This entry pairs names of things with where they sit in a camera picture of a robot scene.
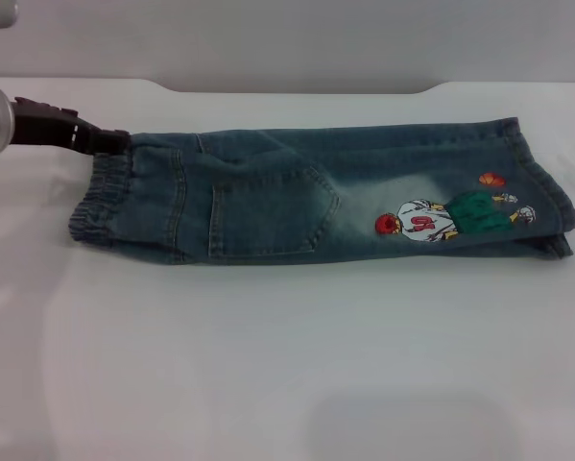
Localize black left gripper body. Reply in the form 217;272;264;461
10;96;105;156

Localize blue denim shorts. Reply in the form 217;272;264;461
67;116;575;264

